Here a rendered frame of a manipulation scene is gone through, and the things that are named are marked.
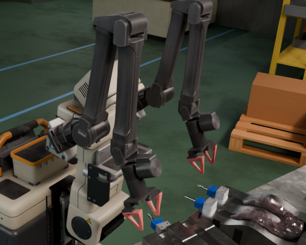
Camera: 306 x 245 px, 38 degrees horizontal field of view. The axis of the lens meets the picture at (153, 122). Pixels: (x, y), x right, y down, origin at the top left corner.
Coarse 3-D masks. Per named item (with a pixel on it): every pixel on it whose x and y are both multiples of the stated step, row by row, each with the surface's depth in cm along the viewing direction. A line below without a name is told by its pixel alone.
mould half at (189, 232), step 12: (192, 216) 161; (180, 228) 154; (192, 228) 154; (204, 228) 155; (216, 228) 156; (144, 240) 147; (156, 240) 147; (168, 240) 148; (192, 240) 149; (228, 240) 151
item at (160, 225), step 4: (152, 216) 169; (152, 220) 167; (156, 220) 165; (160, 220) 165; (152, 224) 164; (156, 224) 161; (160, 224) 161; (164, 224) 161; (168, 224) 161; (156, 228) 161; (160, 228) 159; (164, 228) 159
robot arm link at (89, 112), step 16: (112, 16) 117; (128, 16) 116; (144, 16) 120; (96, 32) 123; (112, 32) 119; (96, 48) 125; (112, 48) 124; (96, 64) 127; (112, 64) 128; (96, 80) 129; (96, 96) 131; (96, 112) 133; (80, 128) 136; (80, 144) 138
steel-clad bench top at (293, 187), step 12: (300, 168) 219; (276, 180) 206; (288, 180) 207; (300, 180) 208; (252, 192) 195; (264, 192) 196; (276, 192) 197; (288, 192) 198; (300, 192) 199; (300, 204) 190
